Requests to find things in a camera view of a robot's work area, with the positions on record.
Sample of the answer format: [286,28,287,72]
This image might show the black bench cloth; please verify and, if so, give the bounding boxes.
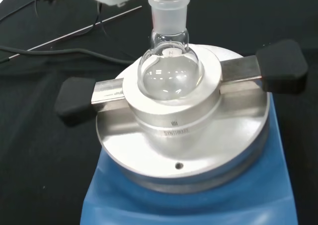
[0,0,318,225]

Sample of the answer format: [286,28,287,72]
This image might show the thin glass rod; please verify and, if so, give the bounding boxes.
[6,5,143,61]

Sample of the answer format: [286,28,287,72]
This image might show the clear round-bottom glass flask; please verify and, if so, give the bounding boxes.
[137,0,201,104]

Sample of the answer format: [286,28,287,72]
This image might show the steel flask holder with handles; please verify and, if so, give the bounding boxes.
[54,39,309,154]

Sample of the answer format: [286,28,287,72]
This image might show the heater with blue base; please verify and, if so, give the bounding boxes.
[79,44,299,225]

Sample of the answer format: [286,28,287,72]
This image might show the black cable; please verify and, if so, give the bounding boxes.
[0,45,136,64]

